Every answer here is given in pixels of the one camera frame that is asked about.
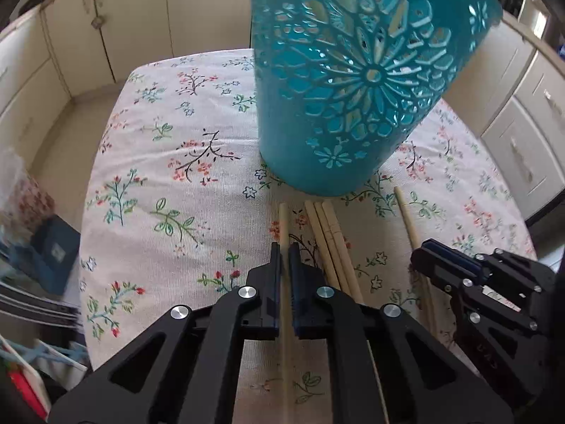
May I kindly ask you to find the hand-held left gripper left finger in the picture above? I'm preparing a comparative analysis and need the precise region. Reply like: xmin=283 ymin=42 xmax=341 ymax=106
xmin=48 ymin=242 xmax=283 ymax=424

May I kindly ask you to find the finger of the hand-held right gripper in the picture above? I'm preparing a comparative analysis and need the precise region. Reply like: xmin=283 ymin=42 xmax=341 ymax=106
xmin=410 ymin=249 xmax=475 ymax=294
xmin=423 ymin=238 xmax=486 ymax=275

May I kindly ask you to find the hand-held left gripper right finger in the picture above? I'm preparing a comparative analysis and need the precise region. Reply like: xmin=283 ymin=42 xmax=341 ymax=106
xmin=288 ymin=244 xmax=515 ymax=424

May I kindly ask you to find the wooden chopstick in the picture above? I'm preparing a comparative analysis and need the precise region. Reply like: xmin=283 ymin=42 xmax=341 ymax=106
xmin=313 ymin=202 xmax=354 ymax=294
xmin=304 ymin=202 xmax=341 ymax=290
xmin=394 ymin=187 xmax=438 ymax=345
xmin=279 ymin=203 xmax=296 ymax=424
xmin=322 ymin=200 xmax=365 ymax=305

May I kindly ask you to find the teal perforated plastic basket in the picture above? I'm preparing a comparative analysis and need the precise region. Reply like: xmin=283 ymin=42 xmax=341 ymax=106
xmin=251 ymin=0 xmax=504 ymax=198

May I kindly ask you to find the floral tablecloth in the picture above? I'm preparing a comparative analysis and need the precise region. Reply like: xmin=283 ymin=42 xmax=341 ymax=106
xmin=79 ymin=48 xmax=537 ymax=424

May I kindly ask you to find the cream cabinet with small drawers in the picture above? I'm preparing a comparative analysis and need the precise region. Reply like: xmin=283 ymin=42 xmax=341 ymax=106
xmin=479 ymin=13 xmax=565 ymax=219

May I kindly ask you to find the dark blue flat box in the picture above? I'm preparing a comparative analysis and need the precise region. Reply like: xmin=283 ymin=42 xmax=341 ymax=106
xmin=31 ymin=216 xmax=82 ymax=294

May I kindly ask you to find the white and blue shoe rack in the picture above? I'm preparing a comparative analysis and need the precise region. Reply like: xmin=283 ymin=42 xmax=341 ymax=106
xmin=0 ymin=331 xmax=89 ymax=424

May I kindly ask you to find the floral plastic bag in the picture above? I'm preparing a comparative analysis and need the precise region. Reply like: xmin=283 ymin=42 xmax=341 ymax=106
xmin=0 ymin=146 xmax=56 ymax=230

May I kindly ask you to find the cream cabinet with doors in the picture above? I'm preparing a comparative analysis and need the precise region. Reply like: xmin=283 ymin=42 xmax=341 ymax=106
xmin=40 ymin=0 xmax=254 ymax=98

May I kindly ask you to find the cream cabinet with wide drawers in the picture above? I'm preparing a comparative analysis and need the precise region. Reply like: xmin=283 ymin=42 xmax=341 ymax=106
xmin=0 ymin=9 xmax=73 ymax=164

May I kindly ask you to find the grey metal door frame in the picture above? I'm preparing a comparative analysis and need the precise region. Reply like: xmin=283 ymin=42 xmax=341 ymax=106
xmin=0 ymin=269 xmax=84 ymax=328

